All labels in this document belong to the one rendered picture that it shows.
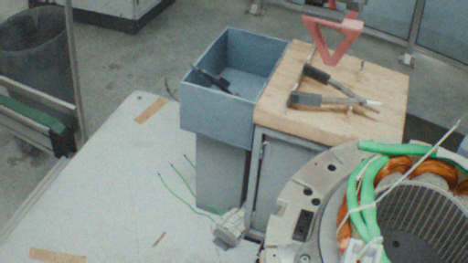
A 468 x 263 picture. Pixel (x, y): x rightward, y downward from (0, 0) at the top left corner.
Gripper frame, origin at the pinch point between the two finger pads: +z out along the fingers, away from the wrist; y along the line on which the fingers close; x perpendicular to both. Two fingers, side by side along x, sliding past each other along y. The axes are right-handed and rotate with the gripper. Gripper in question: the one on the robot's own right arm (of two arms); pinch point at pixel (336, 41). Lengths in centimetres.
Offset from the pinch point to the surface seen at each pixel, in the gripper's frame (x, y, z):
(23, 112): -70, -5, 37
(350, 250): 7.3, 30.4, -2.9
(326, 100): -0.1, 2.7, 7.4
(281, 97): -6.3, 1.5, 9.7
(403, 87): 10.4, -9.7, 11.1
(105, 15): -153, -150, 107
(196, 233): -17.3, 8.2, 37.3
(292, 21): -53, -203, 124
